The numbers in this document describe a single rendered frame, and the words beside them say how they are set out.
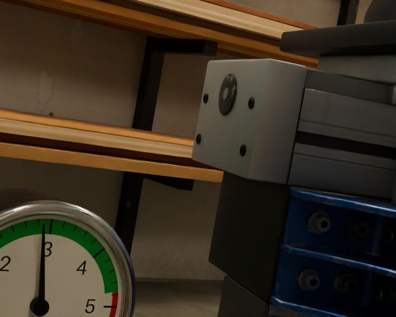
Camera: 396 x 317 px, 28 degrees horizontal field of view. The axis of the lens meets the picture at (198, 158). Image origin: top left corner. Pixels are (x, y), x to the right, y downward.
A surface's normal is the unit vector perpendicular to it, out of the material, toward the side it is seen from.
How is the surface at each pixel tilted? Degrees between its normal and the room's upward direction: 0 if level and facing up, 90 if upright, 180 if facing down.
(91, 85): 90
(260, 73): 90
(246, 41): 89
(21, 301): 90
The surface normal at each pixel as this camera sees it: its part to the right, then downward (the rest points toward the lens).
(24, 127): 0.55, 0.14
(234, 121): -0.93, -0.15
